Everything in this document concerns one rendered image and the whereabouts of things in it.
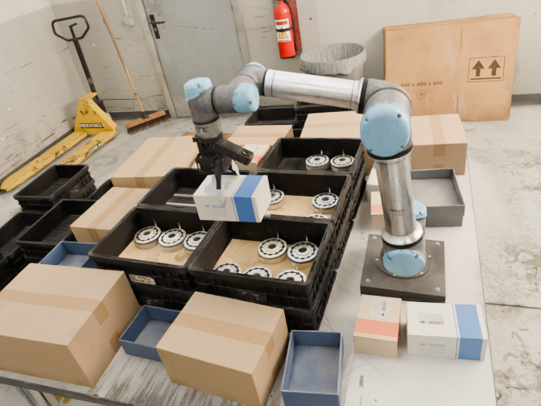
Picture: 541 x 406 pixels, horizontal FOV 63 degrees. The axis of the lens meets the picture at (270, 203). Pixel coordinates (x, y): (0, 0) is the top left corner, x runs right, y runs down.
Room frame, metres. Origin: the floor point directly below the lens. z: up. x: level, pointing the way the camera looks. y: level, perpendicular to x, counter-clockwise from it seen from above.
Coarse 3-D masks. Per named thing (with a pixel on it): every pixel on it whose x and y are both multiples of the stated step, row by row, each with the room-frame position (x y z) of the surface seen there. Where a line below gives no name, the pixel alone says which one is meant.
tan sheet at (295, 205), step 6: (288, 198) 1.51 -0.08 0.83; (294, 198) 1.50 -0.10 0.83; (300, 198) 1.49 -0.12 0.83; (306, 198) 1.48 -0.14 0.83; (312, 198) 1.47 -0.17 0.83; (288, 204) 1.47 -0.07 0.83; (294, 204) 1.46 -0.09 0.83; (300, 204) 1.45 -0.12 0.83; (306, 204) 1.44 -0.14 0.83; (270, 210) 1.45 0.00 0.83; (276, 210) 1.44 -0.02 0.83; (282, 210) 1.43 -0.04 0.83; (288, 210) 1.42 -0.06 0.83; (294, 210) 1.42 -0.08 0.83; (300, 210) 1.41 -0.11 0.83; (306, 210) 1.40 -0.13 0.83; (312, 210) 1.39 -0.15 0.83; (306, 216) 1.36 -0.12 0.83; (330, 216) 1.33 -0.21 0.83
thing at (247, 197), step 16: (208, 176) 1.25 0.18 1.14; (224, 176) 1.23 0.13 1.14; (240, 176) 1.21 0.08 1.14; (256, 176) 1.19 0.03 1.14; (240, 192) 1.12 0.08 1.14; (256, 192) 1.10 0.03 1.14; (208, 208) 1.14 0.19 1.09; (224, 208) 1.12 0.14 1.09; (240, 208) 1.10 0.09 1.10; (256, 208) 1.08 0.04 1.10
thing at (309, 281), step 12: (264, 216) 1.27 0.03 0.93; (216, 228) 1.26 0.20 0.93; (324, 240) 1.08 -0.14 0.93; (192, 264) 1.09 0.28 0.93; (312, 264) 0.98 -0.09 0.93; (204, 276) 1.04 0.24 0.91; (216, 276) 1.03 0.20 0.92; (228, 276) 1.01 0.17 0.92; (240, 276) 0.99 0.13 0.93; (252, 276) 0.98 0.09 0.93; (264, 276) 0.97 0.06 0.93; (312, 276) 0.93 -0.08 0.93; (288, 288) 0.92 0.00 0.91; (300, 288) 0.91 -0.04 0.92
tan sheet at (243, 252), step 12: (240, 240) 1.29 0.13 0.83; (228, 252) 1.24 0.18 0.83; (240, 252) 1.23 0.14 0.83; (252, 252) 1.21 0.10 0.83; (216, 264) 1.19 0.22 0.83; (240, 264) 1.16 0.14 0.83; (252, 264) 1.15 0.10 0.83; (264, 264) 1.14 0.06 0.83; (276, 264) 1.13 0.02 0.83; (288, 264) 1.11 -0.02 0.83
